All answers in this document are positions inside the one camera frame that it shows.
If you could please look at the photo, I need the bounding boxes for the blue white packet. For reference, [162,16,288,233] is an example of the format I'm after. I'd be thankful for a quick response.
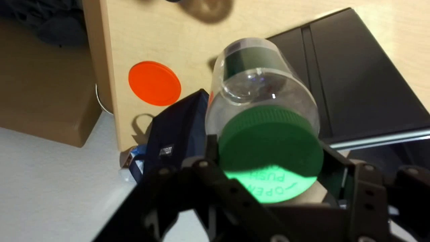
[119,145,148,183]

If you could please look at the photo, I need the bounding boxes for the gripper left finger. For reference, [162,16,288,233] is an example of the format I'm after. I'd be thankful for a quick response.
[92,134,286,242]

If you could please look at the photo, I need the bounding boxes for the white cable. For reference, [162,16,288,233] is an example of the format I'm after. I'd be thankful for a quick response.
[95,83,114,115]

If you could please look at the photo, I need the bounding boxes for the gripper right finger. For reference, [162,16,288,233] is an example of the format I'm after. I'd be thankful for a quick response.
[321,142,430,242]

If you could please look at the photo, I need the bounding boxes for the orange round disc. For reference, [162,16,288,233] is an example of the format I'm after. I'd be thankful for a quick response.
[128,61,182,107]

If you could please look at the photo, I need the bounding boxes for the navy blue fabric bag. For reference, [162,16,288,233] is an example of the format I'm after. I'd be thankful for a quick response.
[129,89,211,184]

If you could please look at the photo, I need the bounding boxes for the clear plastic bottle green cap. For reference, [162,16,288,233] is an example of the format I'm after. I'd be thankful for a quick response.
[205,38,325,204]

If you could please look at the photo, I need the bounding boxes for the black trash bin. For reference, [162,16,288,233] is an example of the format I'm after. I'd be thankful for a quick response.
[265,7,430,175]

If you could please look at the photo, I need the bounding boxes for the dark blue cloth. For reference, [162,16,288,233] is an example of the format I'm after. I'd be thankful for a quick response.
[0,0,88,47]

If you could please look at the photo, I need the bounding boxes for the tan box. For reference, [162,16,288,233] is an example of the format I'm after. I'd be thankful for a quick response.
[0,19,102,148]

